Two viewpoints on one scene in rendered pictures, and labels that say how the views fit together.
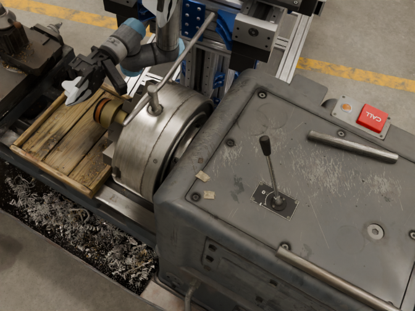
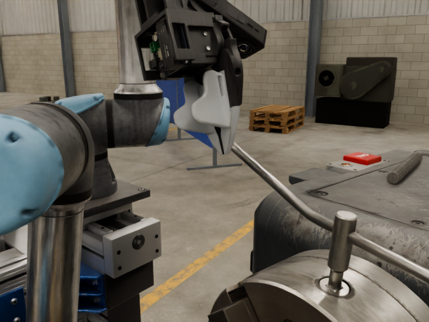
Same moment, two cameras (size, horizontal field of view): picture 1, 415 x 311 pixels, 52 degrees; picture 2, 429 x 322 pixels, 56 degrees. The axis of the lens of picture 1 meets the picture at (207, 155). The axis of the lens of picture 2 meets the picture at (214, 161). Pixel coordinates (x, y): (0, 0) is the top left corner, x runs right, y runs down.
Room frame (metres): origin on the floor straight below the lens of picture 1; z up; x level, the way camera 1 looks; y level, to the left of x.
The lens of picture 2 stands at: (0.52, 0.54, 1.48)
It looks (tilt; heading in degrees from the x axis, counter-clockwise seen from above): 14 degrees down; 298
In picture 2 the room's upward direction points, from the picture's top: straight up
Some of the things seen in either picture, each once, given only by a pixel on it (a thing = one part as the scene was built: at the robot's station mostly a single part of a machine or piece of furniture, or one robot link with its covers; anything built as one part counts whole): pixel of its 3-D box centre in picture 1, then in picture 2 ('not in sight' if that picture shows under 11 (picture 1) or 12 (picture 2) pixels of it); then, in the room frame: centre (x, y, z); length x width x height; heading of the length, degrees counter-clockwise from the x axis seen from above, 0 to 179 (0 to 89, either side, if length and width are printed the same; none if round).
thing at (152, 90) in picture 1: (154, 102); (338, 262); (0.59, 0.14, 1.26); 0.02 x 0.02 x 0.12
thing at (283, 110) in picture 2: not in sight; (278, 118); (3.35, -7.73, 0.22); 1.25 x 0.86 x 0.44; 88
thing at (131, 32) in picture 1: (128, 37); not in sight; (0.96, 0.30, 1.07); 0.11 x 0.08 x 0.09; 157
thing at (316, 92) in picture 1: (304, 94); (316, 181); (0.69, -0.22, 1.24); 0.09 x 0.08 x 0.03; 67
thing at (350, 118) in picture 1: (357, 121); (356, 174); (0.64, -0.35, 1.23); 0.13 x 0.08 x 0.05; 67
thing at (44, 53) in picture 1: (22, 53); not in sight; (0.90, 0.64, 0.99); 0.20 x 0.10 x 0.05; 67
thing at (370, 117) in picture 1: (371, 119); (362, 160); (0.63, -0.37, 1.26); 0.06 x 0.06 x 0.02; 67
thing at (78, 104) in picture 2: not in sight; (83, 122); (1.23, -0.14, 1.33); 0.13 x 0.12 x 0.14; 43
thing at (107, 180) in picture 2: not in sight; (83, 171); (1.23, -0.13, 1.21); 0.15 x 0.15 x 0.10
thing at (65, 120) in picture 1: (86, 131); not in sight; (0.71, 0.40, 0.89); 0.36 x 0.30 x 0.04; 157
